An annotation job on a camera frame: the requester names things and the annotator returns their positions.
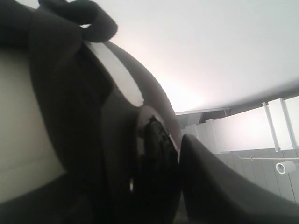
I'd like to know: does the white ceiling pipe rack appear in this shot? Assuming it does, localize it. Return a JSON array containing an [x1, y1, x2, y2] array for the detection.
[[235, 98, 297, 157]]

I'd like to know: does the black helmet with visor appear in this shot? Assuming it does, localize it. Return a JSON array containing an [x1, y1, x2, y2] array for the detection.
[[0, 0, 182, 224]]

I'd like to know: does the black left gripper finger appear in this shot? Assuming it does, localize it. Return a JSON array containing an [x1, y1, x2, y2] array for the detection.
[[181, 134, 299, 224]]

